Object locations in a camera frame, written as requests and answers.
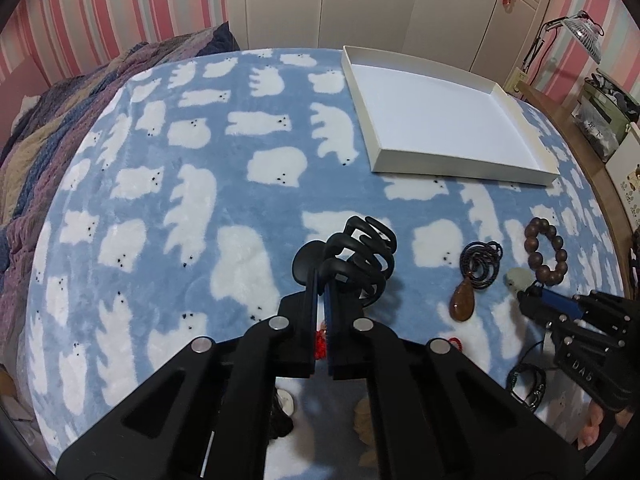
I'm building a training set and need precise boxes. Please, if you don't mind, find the wall power socket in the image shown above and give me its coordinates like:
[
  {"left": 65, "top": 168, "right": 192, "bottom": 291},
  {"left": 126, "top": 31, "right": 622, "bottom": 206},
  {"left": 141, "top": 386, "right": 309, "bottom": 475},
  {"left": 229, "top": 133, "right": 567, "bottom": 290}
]
[{"left": 504, "top": 67, "right": 528, "bottom": 94}]

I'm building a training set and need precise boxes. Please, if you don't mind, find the red knot orange charm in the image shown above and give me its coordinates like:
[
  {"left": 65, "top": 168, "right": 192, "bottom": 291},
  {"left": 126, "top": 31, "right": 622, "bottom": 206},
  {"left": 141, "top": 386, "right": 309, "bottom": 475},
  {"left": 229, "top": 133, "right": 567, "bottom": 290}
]
[{"left": 448, "top": 337, "right": 463, "bottom": 352}]

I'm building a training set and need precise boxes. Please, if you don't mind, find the large black hair claw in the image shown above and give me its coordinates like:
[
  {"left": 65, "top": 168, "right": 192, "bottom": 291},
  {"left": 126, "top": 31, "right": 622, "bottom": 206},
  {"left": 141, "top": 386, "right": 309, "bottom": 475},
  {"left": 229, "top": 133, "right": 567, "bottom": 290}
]
[{"left": 292, "top": 216, "right": 398, "bottom": 308}]

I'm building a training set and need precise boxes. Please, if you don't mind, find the pale jade pendant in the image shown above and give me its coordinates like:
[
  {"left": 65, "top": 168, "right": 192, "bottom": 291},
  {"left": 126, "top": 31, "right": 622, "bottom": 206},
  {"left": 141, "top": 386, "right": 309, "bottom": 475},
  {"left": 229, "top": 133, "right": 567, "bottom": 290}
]
[{"left": 504, "top": 268, "right": 535, "bottom": 295}]

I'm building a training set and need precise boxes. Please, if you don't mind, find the white shallow cardboard tray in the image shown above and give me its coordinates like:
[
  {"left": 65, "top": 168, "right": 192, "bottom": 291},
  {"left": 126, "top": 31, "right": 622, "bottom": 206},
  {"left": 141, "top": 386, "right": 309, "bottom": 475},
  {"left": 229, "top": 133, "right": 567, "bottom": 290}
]
[{"left": 342, "top": 46, "right": 559, "bottom": 186}]

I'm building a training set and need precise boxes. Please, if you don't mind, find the green storage box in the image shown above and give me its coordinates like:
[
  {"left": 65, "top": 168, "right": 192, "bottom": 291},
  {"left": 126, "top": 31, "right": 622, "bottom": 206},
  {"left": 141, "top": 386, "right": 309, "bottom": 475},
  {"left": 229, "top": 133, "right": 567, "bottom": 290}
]
[{"left": 572, "top": 68, "right": 639, "bottom": 162}]

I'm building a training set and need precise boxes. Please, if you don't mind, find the black braided cord bracelet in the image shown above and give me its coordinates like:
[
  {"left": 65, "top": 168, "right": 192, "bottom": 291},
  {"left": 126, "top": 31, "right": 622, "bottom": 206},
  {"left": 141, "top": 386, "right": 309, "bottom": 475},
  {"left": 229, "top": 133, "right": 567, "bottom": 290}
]
[{"left": 505, "top": 361, "right": 549, "bottom": 409}]

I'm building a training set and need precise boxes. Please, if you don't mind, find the cream ornate wardrobe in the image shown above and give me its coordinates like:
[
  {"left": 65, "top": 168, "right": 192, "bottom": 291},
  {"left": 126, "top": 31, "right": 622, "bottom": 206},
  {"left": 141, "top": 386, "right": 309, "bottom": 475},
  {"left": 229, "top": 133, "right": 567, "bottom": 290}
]
[{"left": 226, "top": 0, "right": 550, "bottom": 84}]

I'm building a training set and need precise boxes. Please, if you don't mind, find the blue polar bear blanket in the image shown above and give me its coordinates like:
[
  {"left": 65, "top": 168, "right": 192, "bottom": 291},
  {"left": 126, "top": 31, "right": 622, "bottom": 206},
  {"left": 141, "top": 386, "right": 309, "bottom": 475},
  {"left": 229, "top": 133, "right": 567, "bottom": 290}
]
[{"left": 27, "top": 49, "right": 623, "bottom": 458}]

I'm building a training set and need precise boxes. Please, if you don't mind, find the amber pendant black cord necklace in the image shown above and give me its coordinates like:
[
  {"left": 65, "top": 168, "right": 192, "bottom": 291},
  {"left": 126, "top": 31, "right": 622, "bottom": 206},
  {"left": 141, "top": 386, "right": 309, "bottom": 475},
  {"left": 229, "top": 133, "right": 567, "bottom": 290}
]
[{"left": 448, "top": 239, "right": 505, "bottom": 323}]

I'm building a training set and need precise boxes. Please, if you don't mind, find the dark wooden bead bracelet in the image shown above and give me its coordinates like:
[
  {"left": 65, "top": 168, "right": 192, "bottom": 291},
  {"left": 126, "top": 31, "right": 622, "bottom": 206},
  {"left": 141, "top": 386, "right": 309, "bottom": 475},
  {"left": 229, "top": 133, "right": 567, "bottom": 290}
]
[{"left": 523, "top": 216, "right": 570, "bottom": 287}]

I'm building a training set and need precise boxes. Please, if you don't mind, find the striped knitted purple blanket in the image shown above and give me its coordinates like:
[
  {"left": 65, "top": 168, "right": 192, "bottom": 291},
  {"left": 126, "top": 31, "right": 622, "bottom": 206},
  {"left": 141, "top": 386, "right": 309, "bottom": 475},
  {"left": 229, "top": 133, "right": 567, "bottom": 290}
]
[{"left": 1, "top": 23, "right": 240, "bottom": 384}]

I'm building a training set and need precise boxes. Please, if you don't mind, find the clear shade desk lamp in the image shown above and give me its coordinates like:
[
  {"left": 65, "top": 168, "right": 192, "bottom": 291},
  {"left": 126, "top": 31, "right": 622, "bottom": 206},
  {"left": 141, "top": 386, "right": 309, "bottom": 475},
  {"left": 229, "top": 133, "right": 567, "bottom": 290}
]
[{"left": 521, "top": 10, "right": 604, "bottom": 74}]

